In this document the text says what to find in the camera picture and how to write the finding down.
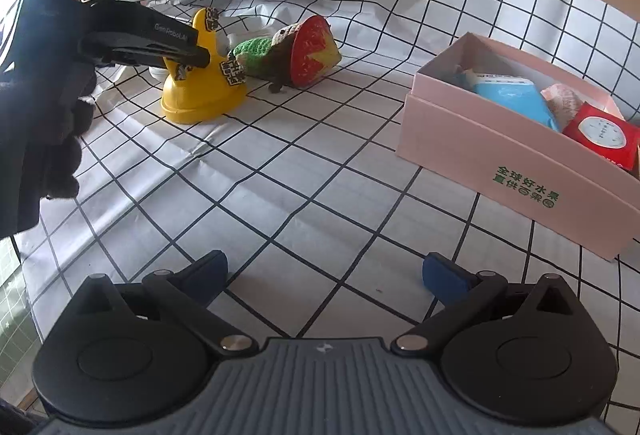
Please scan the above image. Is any blue tissue pack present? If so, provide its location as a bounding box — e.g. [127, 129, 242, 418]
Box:
[470, 72, 561, 132]

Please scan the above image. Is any person's left hand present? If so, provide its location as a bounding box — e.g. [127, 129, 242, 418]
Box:
[0, 72, 97, 238]

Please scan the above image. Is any crochet doll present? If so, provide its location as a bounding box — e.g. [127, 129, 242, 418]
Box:
[227, 15, 343, 93]

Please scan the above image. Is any yellow plastic stand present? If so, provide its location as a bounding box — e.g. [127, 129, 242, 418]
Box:
[161, 7, 248, 124]

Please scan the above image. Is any red packet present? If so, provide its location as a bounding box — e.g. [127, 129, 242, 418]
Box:
[562, 102, 640, 170]

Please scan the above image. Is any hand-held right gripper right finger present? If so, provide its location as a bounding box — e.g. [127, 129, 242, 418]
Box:
[392, 252, 581, 356]

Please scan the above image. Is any green cutting mat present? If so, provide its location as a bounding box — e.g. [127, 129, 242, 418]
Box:
[0, 235, 38, 396]

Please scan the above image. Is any white black checked tablecloth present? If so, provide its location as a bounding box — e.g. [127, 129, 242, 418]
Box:
[10, 0, 640, 416]

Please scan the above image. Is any pink striped fluffy cloth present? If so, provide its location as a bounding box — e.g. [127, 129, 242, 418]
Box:
[540, 83, 586, 130]

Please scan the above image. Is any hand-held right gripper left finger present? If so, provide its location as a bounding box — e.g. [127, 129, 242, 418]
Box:
[75, 250, 258, 357]

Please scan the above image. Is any pink cardboard box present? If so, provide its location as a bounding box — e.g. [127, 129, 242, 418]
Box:
[396, 31, 640, 262]

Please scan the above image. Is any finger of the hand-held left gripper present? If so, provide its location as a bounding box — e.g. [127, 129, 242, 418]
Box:
[79, 40, 214, 70]

